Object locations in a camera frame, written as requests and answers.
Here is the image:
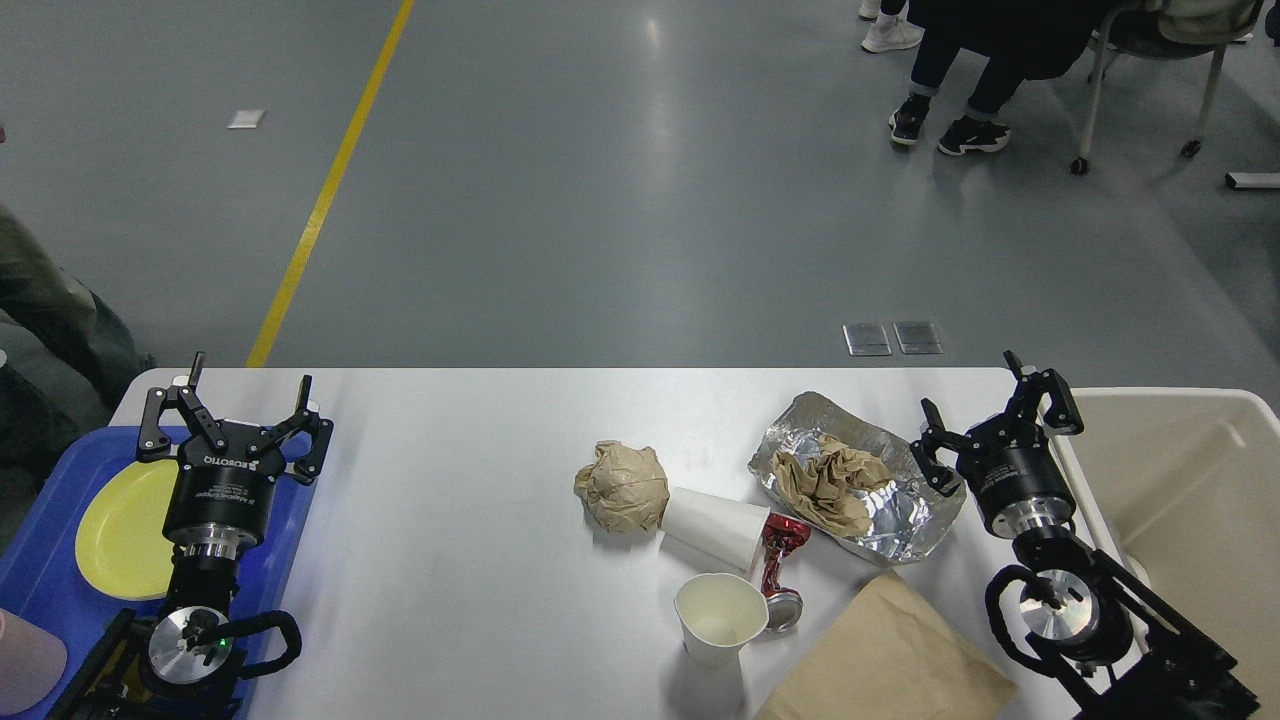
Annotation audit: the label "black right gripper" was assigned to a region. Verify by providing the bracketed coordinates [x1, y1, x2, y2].
[910, 350, 1085, 541]

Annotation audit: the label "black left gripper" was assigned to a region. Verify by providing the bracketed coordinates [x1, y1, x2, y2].
[134, 351, 335, 551]

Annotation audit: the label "yellow plate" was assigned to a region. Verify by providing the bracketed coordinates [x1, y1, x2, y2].
[74, 459, 178, 601]

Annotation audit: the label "brown paper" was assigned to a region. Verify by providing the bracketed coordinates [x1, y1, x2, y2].
[771, 434, 893, 538]

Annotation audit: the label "pink mug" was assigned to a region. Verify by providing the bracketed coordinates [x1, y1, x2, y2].
[1, 609, 68, 716]

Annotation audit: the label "brown paper ball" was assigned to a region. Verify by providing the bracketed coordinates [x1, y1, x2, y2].
[573, 439, 671, 534]

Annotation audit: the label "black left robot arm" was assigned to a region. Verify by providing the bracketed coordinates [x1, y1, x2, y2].
[50, 354, 334, 719]

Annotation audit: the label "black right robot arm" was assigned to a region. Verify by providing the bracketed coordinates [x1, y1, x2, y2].
[910, 351, 1260, 719]

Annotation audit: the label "crumpled aluminium foil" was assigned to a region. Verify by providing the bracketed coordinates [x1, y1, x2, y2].
[748, 392, 966, 568]

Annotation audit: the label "right metal floor plate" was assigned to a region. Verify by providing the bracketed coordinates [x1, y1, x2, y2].
[893, 322, 945, 356]

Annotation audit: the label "metal floor plate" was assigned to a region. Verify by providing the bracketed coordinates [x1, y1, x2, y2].
[893, 322, 945, 356]
[842, 323, 893, 357]

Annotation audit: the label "left metal floor plate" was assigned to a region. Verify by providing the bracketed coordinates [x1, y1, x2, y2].
[842, 323, 893, 357]

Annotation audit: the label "beige plastic bin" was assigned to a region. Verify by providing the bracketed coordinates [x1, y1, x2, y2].
[1053, 388, 1279, 719]

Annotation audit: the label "blue plastic tray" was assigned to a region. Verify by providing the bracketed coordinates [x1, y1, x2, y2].
[1, 427, 314, 719]

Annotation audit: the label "crushed red can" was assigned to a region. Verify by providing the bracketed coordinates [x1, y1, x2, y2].
[759, 514, 813, 634]

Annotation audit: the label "white paper cup lying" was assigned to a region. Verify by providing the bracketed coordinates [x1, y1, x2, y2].
[660, 487, 771, 571]

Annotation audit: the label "white paper cup upright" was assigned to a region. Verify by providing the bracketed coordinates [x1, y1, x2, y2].
[675, 573, 768, 667]

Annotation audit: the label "white metal bar on floor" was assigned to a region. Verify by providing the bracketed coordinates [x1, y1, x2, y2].
[1224, 170, 1280, 191]

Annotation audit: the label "people's feet in background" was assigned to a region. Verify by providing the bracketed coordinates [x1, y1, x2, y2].
[858, 0, 1121, 158]

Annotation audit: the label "grey office chair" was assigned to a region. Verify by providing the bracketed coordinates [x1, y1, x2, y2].
[1070, 1, 1265, 176]

